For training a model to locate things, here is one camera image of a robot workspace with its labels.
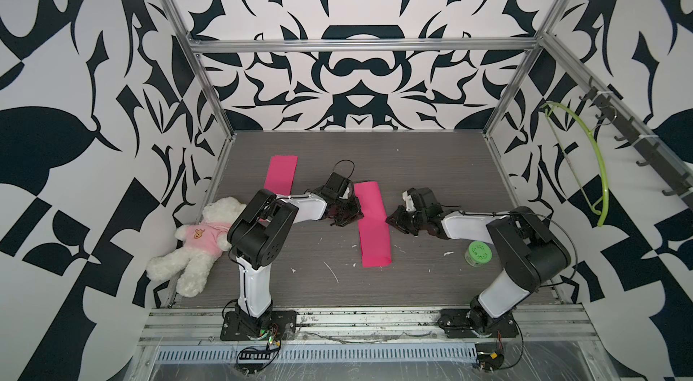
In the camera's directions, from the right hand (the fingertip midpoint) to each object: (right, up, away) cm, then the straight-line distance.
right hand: (386, 216), depth 93 cm
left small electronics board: (-38, -33, -21) cm, 54 cm away
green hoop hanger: (+49, +12, -27) cm, 58 cm away
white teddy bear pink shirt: (-56, -5, -13) cm, 57 cm away
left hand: (-8, +1, +2) cm, 8 cm away
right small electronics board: (+23, -31, -23) cm, 45 cm away
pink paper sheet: (-39, +14, +11) cm, 42 cm away
